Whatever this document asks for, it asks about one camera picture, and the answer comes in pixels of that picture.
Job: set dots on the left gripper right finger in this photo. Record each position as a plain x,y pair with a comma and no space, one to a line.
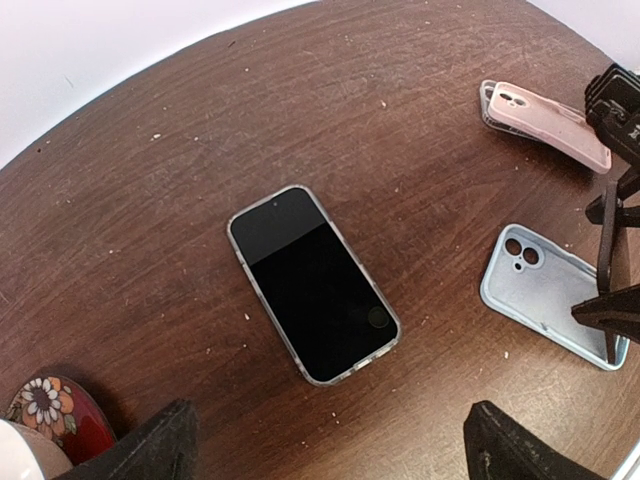
497,447

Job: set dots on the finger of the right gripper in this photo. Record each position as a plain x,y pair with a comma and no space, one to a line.
615,313
608,211

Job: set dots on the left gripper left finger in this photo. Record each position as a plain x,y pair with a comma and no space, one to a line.
163,447

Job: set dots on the light blue phone case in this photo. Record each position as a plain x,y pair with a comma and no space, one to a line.
535,282

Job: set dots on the clear magsafe phone case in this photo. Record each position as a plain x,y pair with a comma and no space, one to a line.
312,285

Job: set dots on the pink phone case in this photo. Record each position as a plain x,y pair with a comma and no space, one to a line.
551,122

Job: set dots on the grey clear phone case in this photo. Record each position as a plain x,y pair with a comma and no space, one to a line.
485,93

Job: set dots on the red floral saucer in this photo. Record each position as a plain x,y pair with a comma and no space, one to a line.
64,413

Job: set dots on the white bowl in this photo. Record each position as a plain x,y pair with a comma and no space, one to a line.
28,455

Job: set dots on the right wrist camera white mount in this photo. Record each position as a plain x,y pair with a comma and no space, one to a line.
611,104

